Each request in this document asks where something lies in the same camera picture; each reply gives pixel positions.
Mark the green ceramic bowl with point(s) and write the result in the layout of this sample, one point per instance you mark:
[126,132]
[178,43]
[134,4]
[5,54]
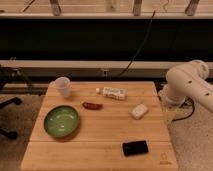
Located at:
[61,121]

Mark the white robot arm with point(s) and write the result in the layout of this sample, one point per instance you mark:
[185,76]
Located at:
[188,80]

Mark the red chili pepper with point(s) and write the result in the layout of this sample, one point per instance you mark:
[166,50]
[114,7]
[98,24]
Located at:
[92,106]

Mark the white plastic bottle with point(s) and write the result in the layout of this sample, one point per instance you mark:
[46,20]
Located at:
[110,92]

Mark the translucent plastic cup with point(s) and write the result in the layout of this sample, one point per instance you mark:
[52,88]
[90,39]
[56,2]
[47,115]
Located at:
[62,85]

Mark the black smartphone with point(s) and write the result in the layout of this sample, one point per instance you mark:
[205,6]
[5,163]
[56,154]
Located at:
[135,148]

